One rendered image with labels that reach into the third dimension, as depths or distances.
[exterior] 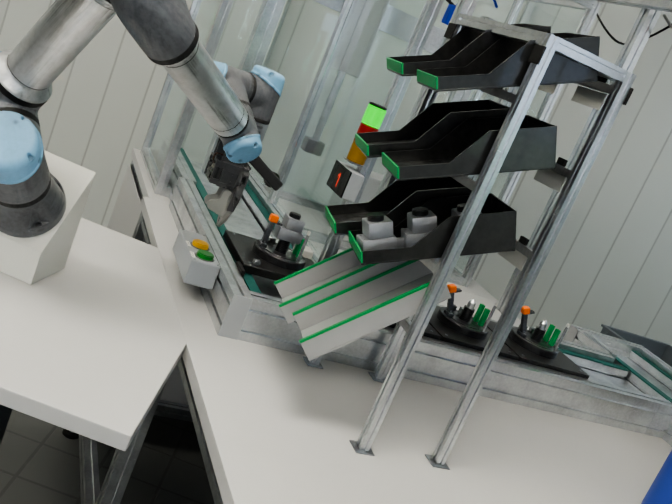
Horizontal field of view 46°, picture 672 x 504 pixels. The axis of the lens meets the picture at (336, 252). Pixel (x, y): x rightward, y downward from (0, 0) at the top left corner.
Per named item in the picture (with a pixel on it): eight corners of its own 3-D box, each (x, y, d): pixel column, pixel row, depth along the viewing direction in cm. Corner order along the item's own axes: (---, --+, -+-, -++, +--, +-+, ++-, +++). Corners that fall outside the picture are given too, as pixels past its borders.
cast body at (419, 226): (406, 250, 143) (405, 213, 140) (400, 243, 147) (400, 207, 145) (451, 246, 144) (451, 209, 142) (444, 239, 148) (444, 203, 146)
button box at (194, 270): (183, 283, 178) (192, 258, 177) (171, 249, 197) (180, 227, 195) (212, 290, 181) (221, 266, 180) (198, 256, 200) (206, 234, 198)
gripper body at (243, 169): (202, 175, 177) (221, 125, 175) (237, 186, 181) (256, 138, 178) (208, 185, 171) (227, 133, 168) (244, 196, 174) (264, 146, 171)
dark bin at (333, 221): (334, 235, 151) (333, 198, 148) (325, 216, 163) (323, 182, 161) (476, 223, 154) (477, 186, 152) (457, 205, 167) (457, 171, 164)
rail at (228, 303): (217, 335, 169) (235, 290, 166) (168, 205, 247) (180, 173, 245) (241, 341, 171) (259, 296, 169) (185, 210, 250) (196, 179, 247)
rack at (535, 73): (355, 453, 144) (550, 31, 125) (302, 357, 176) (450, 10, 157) (449, 470, 153) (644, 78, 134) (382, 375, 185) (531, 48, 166)
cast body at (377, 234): (363, 257, 140) (362, 219, 138) (356, 249, 144) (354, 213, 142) (407, 251, 142) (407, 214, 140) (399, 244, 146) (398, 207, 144)
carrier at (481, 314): (439, 344, 194) (461, 299, 191) (402, 303, 215) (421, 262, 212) (516, 364, 204) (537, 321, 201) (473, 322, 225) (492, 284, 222)
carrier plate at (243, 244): (240, 271, 186) (244, 263, 185) (222, 236, 207) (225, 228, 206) (330, 295, 196) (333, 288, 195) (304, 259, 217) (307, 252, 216)
